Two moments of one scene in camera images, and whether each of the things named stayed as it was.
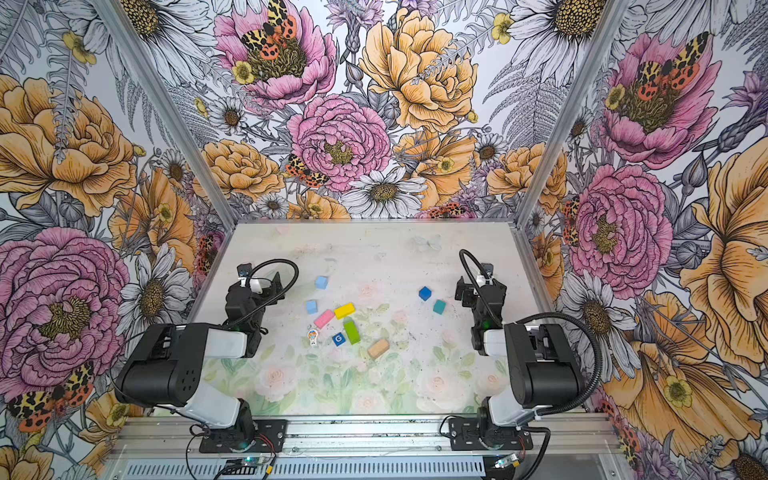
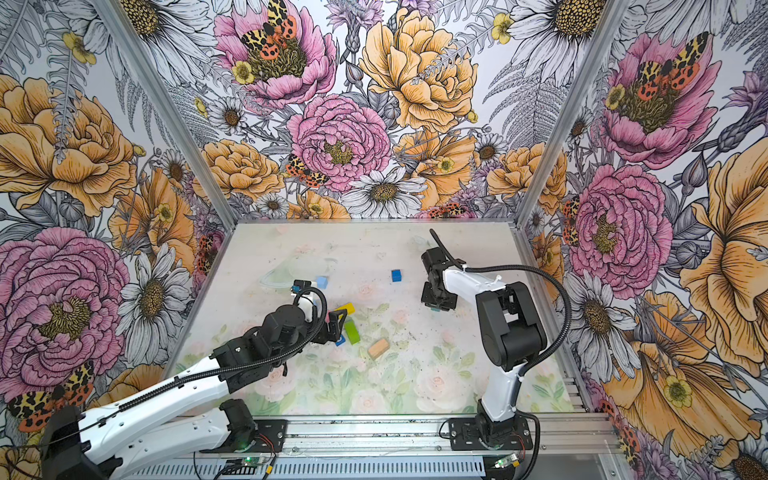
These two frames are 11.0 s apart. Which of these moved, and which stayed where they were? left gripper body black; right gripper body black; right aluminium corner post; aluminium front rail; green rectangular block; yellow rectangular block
Moved: right gripper body black; left gripper body black
Stayed: green rectangular block; yellow rectangular block; aluminium front rail; right aluminium corner post
